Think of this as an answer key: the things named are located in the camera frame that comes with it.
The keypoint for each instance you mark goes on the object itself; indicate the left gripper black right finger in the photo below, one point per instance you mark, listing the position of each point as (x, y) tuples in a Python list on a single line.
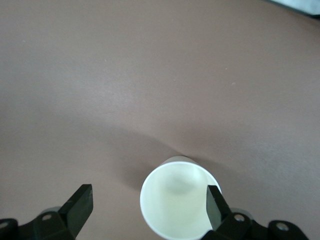
[(217, 212)]

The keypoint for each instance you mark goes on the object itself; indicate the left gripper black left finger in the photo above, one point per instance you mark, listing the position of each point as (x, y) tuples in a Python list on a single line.
[(75, 215)]

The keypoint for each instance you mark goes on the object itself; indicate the brown table cover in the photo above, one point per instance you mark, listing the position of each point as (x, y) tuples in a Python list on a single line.
[(125, 75)]

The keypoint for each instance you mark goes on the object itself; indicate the cream paper cup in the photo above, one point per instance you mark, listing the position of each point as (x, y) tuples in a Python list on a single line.
[(175, 212)]

